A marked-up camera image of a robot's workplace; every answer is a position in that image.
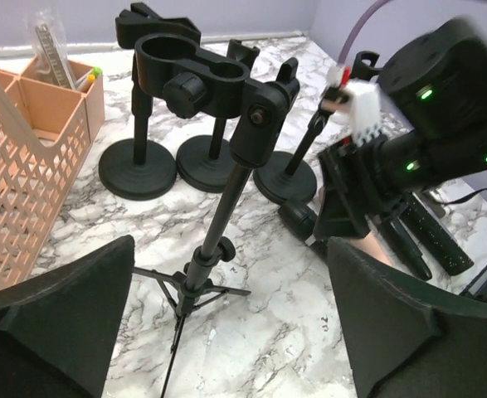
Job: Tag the black tripod mic stand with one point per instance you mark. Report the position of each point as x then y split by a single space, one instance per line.
250 115

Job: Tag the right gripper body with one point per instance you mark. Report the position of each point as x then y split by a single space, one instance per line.
347 169

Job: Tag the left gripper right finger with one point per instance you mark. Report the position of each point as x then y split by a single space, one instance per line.
405 337

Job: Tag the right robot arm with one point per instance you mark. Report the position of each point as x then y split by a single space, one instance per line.
415 123

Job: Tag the black slim microphone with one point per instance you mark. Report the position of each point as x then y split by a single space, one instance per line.
404 247

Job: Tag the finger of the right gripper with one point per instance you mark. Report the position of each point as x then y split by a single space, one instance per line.
337 218

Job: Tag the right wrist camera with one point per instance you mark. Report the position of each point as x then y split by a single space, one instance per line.
358 99

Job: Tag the clear ruler in organizer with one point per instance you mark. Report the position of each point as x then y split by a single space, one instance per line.
49 45

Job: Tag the black round-base stand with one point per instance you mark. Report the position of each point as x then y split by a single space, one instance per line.
137 168
204 161
288 175

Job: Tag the beige microphone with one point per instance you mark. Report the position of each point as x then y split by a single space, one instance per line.
369 244

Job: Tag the peach plastic desk organizer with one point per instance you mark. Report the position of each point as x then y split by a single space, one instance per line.
46 132

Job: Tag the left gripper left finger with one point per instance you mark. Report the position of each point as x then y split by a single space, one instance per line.
58 330

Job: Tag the black microphone silver grille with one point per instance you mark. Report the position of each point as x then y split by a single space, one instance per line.
434 237

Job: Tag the markers in organizer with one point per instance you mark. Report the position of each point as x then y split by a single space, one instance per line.
85 82

